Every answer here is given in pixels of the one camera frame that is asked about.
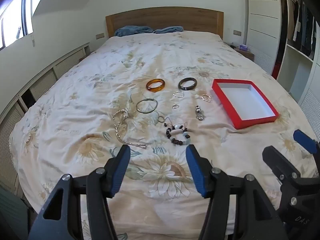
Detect red jewelry box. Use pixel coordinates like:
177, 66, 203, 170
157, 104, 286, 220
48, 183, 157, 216
212, 79, 279, 130

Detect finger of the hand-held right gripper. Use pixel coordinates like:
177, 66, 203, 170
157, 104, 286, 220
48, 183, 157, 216
262, 145, 300, 183
293, 129, 320, 155

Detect silver charm pendant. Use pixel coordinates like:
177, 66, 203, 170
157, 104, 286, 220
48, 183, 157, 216
195, 105, 206, 121

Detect dark brown bangle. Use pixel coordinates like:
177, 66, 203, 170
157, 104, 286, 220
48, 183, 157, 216
178, 77, 198, 90

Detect red item in wardrobe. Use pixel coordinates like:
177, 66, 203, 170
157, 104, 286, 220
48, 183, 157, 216
271, 45, 282, 80

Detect floral bedsheet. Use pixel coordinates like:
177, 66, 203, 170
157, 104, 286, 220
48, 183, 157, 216
9, 31, 318, 240

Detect wooden nightstand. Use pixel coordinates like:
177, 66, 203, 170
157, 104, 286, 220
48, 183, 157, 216
234, 47, 255, 62

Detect white wardrobe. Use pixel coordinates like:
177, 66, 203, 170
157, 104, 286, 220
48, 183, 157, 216
246, 0, 320, 113

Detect thin silver bangle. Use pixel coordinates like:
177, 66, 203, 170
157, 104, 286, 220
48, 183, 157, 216
136, 98, 158, 114

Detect silver chain necklace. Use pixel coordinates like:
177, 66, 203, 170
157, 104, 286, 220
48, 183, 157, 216
112, 109, 147, 150

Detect wooden headboard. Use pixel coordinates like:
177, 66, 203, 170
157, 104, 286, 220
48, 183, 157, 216
105, 7, 224, 40

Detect hanging clothes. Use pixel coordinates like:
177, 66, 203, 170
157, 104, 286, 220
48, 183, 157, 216
287, 0, 317, 58

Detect beaded bracelet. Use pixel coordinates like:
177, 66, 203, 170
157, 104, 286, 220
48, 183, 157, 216
164, 121, 192, 146

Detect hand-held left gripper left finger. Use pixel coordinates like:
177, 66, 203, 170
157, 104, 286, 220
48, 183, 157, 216
27, 144, 131, 240

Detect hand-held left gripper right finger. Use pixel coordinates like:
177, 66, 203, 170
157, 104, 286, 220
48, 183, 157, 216
185, 144, 288, 240

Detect white louvered wall cabinet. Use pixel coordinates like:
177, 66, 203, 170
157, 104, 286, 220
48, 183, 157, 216
0, 42, 90, 198

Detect blue blanket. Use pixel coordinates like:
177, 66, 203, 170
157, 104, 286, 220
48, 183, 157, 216
153, 26, 184, 34
114, 25, 153, 37

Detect amber bangle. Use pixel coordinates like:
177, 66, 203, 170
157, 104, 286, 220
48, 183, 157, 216
146, 78, 166, 93

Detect window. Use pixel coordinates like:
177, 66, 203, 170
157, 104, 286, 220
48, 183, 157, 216
0, 0, 34, 49

